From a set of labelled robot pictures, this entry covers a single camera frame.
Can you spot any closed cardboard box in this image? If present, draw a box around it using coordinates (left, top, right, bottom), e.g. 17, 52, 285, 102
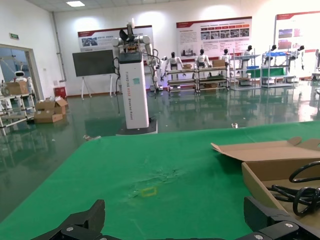
5, 81, 30, 96

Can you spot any small round-headed white robot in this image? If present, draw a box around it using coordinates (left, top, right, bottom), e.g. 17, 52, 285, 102
11, 70, 32, 87

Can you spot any flat cardboard box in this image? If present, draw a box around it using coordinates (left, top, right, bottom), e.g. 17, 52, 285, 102
33, 109, 64, 124

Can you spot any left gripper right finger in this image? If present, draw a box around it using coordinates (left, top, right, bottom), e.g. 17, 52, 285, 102
239, 195, 320, 240

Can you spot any green table cloth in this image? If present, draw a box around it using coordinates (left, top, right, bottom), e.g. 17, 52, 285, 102
0, 121, 320, 240

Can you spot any white wall pipe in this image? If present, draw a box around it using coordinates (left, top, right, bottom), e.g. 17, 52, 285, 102
51, 11, 68, 83

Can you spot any white pipe rack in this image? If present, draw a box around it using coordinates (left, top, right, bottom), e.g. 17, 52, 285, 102
0, 91, 37, 130

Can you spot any small red white wall poster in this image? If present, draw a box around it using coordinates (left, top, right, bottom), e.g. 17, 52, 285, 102
77, 24, 154, 52

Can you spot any black display on stand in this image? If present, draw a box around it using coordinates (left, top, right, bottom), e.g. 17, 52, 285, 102
71, 49, 116, 99

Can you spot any empty open cardboard box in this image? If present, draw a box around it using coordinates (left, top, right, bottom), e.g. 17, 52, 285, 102
210, 136, 320, 227

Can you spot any white humanoid robot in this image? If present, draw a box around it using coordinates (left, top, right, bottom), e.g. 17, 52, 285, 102
161, 51, 182, 81
219, 48, 232, 68
264, 44, 278, 63
241, 44, 254, 68
291, 44, 306, 71
194, 48, 213, 70

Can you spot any yellow rubber band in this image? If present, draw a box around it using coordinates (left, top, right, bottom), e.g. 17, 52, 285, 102
139, 186, 159, 198

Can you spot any black power cable bundle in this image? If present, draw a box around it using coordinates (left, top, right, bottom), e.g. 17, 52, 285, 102
266, 161, 320, 218

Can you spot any red box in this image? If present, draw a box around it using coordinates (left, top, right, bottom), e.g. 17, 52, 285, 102
54, 87, 68, 99

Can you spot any wide red white wall poster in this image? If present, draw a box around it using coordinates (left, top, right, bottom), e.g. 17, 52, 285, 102
175, 16, 253, 59

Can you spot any metal shelf rack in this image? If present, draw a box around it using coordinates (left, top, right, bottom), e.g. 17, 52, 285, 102
229, 52, 263, 91
196, 65, 231, 93
165, 67, 199, 94
260, 51, 301, 89

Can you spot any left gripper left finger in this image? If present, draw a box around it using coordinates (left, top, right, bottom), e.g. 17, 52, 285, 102
32, 199, 106, 240

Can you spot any white wheeled tower robot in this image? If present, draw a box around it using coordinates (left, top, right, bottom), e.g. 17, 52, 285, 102
111, 17, 159, 136

